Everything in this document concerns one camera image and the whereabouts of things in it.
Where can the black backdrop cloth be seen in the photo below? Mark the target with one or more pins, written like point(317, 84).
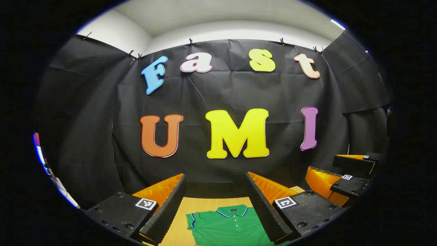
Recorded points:
point(218, 92)

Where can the computer monitor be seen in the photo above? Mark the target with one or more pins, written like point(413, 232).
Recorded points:
point(37, 147)

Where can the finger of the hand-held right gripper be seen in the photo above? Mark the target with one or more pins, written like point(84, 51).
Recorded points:
point(351, 187)
point(355, 166)

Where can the green T-shirt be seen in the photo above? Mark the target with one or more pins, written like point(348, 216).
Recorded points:
point(232, 229)

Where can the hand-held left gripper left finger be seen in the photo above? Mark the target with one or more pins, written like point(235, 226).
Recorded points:
point(167, 212)

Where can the row of black backdrop clips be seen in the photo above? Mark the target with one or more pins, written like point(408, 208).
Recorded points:
point(191, 42)

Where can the white side table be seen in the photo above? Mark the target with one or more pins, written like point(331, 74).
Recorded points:
point(66, 196)

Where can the ceiling light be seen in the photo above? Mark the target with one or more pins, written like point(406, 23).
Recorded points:
point(338, 24)

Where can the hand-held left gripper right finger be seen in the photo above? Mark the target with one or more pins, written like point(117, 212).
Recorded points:
point(263, 208)

